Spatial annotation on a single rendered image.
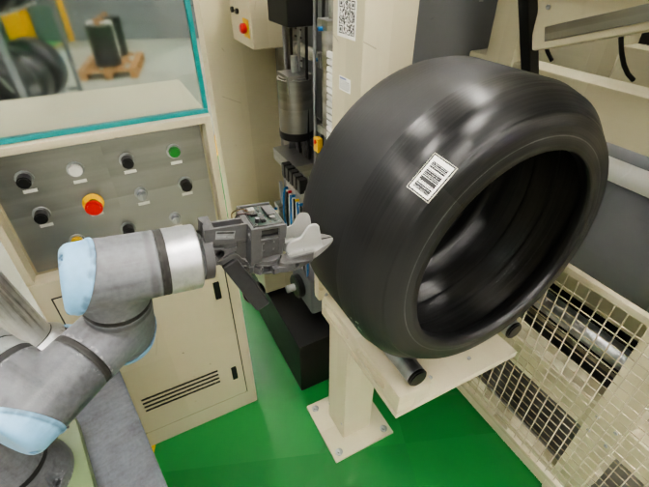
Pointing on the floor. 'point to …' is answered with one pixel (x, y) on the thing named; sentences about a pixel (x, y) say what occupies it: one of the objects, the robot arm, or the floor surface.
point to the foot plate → (342, 447)
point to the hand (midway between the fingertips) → (324, 243)
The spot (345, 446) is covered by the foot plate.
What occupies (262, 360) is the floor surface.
